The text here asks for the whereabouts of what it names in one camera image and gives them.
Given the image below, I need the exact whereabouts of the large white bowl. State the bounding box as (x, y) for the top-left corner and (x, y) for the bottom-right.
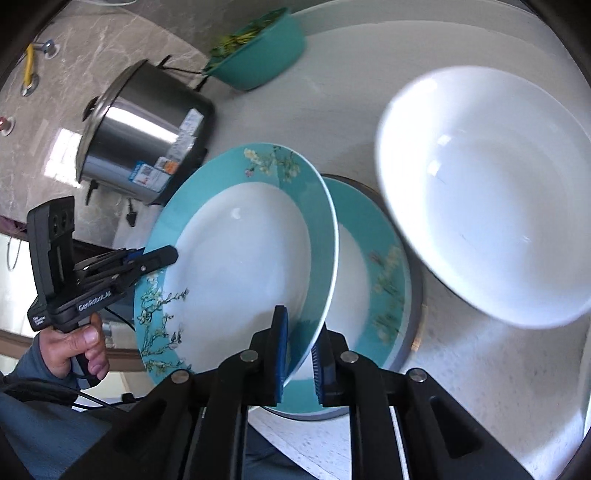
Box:
(376, 66), (590, 329)

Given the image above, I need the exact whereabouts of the stainless steel rice cooker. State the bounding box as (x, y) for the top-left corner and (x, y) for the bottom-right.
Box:
(76, 60), (215, 205)

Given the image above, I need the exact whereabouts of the person's left hand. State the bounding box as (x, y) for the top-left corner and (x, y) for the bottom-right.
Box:
(38, 313), (110, 380)

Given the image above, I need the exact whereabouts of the yellow gas hose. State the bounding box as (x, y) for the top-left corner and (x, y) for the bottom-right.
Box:
(20, 40), (56, 97)

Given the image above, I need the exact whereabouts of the left forearm blue sleeve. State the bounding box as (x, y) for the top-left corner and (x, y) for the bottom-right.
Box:
(1, 337), (131, 479)

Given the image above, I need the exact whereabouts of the turquoise floral plate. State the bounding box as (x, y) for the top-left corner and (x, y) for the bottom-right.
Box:
(264, 174), (424, 420)
(133, 143), (339, 383)

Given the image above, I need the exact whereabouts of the green basin with vegetables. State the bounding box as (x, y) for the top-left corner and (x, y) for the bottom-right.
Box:
(202, 7), (305, 91)

